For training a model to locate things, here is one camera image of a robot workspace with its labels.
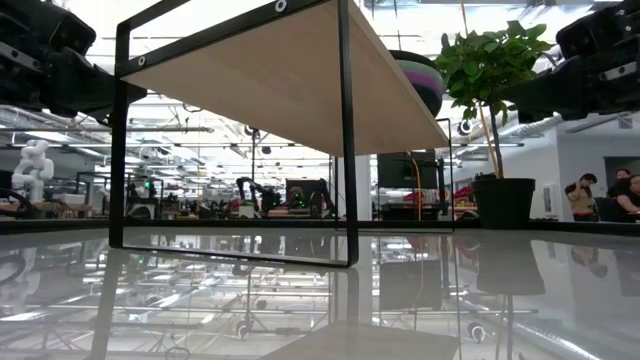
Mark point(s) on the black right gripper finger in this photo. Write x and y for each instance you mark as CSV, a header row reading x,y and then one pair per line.
x,y
560,95

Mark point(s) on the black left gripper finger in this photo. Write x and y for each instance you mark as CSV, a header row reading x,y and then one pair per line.
x,y
90,87

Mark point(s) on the purple large plate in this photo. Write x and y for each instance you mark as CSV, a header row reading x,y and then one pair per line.
x,y
427,82

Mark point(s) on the dark slate large plate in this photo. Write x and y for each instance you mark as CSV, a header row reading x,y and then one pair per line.
x,y
410,55

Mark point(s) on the black background robot arm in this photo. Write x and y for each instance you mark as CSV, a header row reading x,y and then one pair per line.
x,y
260,195

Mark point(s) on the person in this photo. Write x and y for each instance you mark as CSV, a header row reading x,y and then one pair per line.
x,y
631,197
582,200
622,174

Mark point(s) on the yellow plant support stake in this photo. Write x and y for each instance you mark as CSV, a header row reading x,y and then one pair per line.
x,y
485,127

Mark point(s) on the green leafy potted plant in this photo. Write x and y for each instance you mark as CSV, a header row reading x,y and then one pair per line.
x,y
480,65

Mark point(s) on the black plant pot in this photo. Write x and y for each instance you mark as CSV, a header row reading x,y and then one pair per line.
x,y
502,202

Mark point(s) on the black monitor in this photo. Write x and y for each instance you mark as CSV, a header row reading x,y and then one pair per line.
x,y
400,170

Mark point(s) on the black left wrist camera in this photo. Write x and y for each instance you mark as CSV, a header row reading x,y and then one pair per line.
x,y
70,32

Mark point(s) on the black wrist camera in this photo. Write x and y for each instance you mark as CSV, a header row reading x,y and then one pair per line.
x,y
580,37
70,32

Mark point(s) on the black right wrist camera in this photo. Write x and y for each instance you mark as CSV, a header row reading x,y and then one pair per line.
x,y
580,37

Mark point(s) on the wooden shelf with black frame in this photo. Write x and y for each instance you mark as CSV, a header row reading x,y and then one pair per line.
x,y
280,75

